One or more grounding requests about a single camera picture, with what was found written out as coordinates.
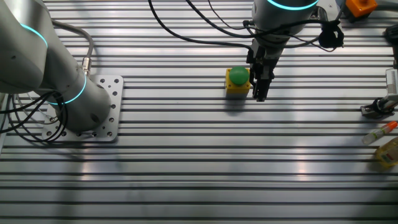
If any white tube orange cap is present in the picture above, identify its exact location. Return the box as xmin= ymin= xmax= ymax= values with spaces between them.
xmin=361 ymin=121 xmax=398 ymax=146

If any black device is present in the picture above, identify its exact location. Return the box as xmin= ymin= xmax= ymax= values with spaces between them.
xmin=384 ymin=24 xmax=398 ymax=69

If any yellow button box grey base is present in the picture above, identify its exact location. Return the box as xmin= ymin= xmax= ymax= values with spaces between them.
xmin=224 ymin=67 xmax=251 ymax=100

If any green round push button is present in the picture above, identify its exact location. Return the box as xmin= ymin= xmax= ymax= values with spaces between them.
xmin=229 ymin=65 xmax=250 ymax=87

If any grey cable metal connector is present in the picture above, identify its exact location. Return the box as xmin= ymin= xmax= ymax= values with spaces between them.
xmin=51 ymin=19 xmax=95 ymax=77

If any orange and black box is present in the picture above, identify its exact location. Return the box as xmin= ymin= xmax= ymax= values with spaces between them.
xmin=341 ymin=0 xmax=379 ymax=23

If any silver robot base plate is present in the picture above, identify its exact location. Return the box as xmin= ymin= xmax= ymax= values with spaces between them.
xmin=42 ymin=74 xmax=124 ymax=143

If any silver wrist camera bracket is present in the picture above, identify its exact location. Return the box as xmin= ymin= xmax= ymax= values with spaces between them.
xmin=316 ymin=0 xmax=343 ymax=30

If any pole foot with black clamp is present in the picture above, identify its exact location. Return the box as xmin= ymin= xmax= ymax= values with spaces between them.
xmin=360 ymin=96 xmax=389 ymax=119

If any short silver pole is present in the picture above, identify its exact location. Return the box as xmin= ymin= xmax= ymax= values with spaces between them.
xmin=384 ymin=94 xmax=398 ymax=109

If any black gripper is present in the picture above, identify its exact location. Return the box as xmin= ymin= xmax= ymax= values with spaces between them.
xmin=247 ymin=42 xmax=282 ymax=102

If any silver ribbed depth camera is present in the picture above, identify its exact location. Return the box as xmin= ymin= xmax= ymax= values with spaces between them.
xmin=385 ymin=68 xmax=398 ymax=95

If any yellow liquid plastic bottle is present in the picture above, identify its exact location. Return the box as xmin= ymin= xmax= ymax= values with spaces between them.
xmin=374 ymin=136 xmax=398 ymax=169

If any thick black gripper cable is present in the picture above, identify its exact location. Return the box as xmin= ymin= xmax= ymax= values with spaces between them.
xmin=147 ymin=0 xmax=254 ymax=57

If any thin black camera cable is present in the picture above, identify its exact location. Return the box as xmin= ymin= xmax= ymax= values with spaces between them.
xmin=185 ymin=0 xmax=330 ymax=40

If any black wrist camera unit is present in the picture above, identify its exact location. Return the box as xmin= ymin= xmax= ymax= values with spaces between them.
xmin=318 ymin=19 xmax=345 ymax=50

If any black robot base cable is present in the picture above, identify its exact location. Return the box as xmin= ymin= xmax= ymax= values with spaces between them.
xmin=0 ymin=91 xmax=56 ymax=114
xmin=6 ymin=93 xmax=68 ymax=144

